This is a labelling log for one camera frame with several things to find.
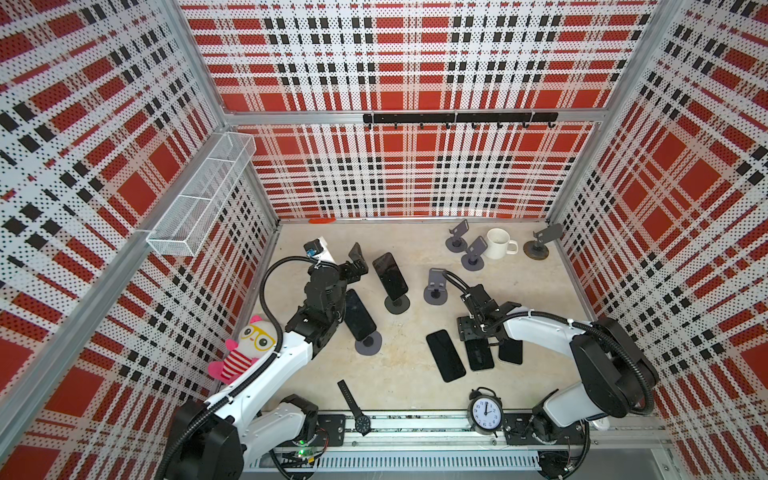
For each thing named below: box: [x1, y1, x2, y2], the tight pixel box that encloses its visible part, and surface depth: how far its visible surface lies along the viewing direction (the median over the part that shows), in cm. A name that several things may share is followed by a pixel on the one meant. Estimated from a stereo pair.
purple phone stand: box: [445, 219, 469, 253], surface depth 113 cm
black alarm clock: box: [467, 386, 503, 438], surface depth 76 cm
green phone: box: [464, 338, 495, 371], surface depth 87 cm
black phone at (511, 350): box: [498, 338, 523, 365], surface depth 88 cm
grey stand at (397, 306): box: [384, 294, 410, 315], surface depth 99 cm
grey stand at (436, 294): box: [424, 267, 448, 306], surface depth 100 cm
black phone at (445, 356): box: [426, 329, 467, 383], surface depth 88 cm
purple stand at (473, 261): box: [461, 235, 488, 271], surface depth 107 cm
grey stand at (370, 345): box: [355, 330, 383, 356], surface depth 90 cm
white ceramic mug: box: [484, 228, 519, 260], surface depth 109 cm
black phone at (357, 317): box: [344, 288, 377, 341], surface depth 85 cm
